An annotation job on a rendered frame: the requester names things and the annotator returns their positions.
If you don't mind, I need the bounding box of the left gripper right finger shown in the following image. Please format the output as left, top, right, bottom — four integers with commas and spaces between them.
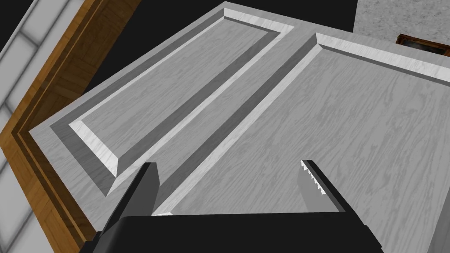
297, 159, 356, 213

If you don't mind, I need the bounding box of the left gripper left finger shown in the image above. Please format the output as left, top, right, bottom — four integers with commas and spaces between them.
101, 162, 160, 232

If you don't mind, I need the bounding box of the grey panelled door leaf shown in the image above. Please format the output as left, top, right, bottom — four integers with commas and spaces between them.
29, 1, 450, 253

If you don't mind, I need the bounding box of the dark framed picture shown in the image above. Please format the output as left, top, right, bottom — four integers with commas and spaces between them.
396, 34, 450, 57

